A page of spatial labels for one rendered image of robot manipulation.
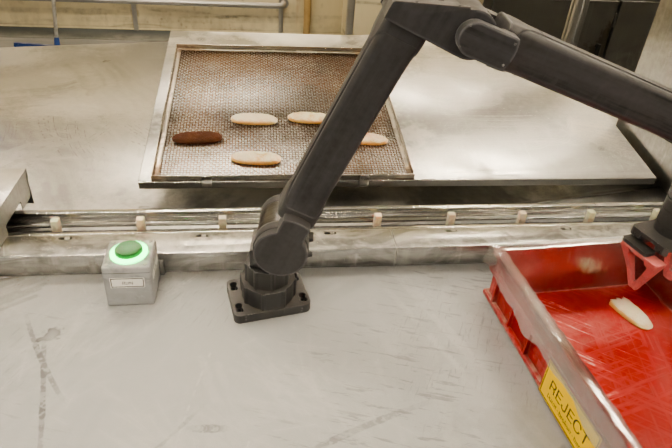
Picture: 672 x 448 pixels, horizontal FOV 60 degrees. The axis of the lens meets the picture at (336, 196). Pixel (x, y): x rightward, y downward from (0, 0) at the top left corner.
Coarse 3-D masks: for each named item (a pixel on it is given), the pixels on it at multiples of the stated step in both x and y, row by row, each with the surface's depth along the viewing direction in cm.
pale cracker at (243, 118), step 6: (240, 114) 123; (246, 114) 123; (252, 114) 123; (258, 114) 124; (264, 114) 124; (234, 120) 122; (240, 120) 122; (246, 120) 122; (252, 120) 122; (258, 120) 122; (264, 120) 122; (270, 120) 123; (276, 120) 123
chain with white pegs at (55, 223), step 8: (656, 208) 113; (224, 216) 102; (376, 216) 105; (448, 216) 107; (520, 216) 109; (592, 216) 111; (656, 216) 113; (56, 224) 98; (136, 224) 100; (144, 224) 100; (224, 224) 102; (376, 224) 106; (416, 224) 109; (424, 224) 109; (432, 224) 109; (440, 224) 109; (448, 224) 108; (456, 224) 109; (8, 232) 99; (16, 232) 99; (24, 232) 99
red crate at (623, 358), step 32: (608, 288) 99; (640, 288) 100; (512, 320) 88; (576, 320) 92; (608, 320) 92; (608, 352) 86; (640, 352) 87; (608, 384) 81; (640, 384) 82; (640, 416) 77
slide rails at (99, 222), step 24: (240, 216) 106; (336, 216) 108; (360, 216) 108; (384, 216) 109; (408, 216) 109; (432, 216) 110; (456, 216) 110; (480, 216) 111; (504, 216) 111; (528, 216) 112; (552, 216) 112; (576, 216) 113; (600, 216) 113; (624, 216) 114; (648, 216) 115
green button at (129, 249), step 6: (132, 240) 89; (120, 246) 87; (126, 246) 87; (132, 246) 87; (138, 246) 87; (120, 252) 86; (126, 252) 86; (132, 252) 86; (138, 252) 87; (120, 258) 86; (126, 258) 86
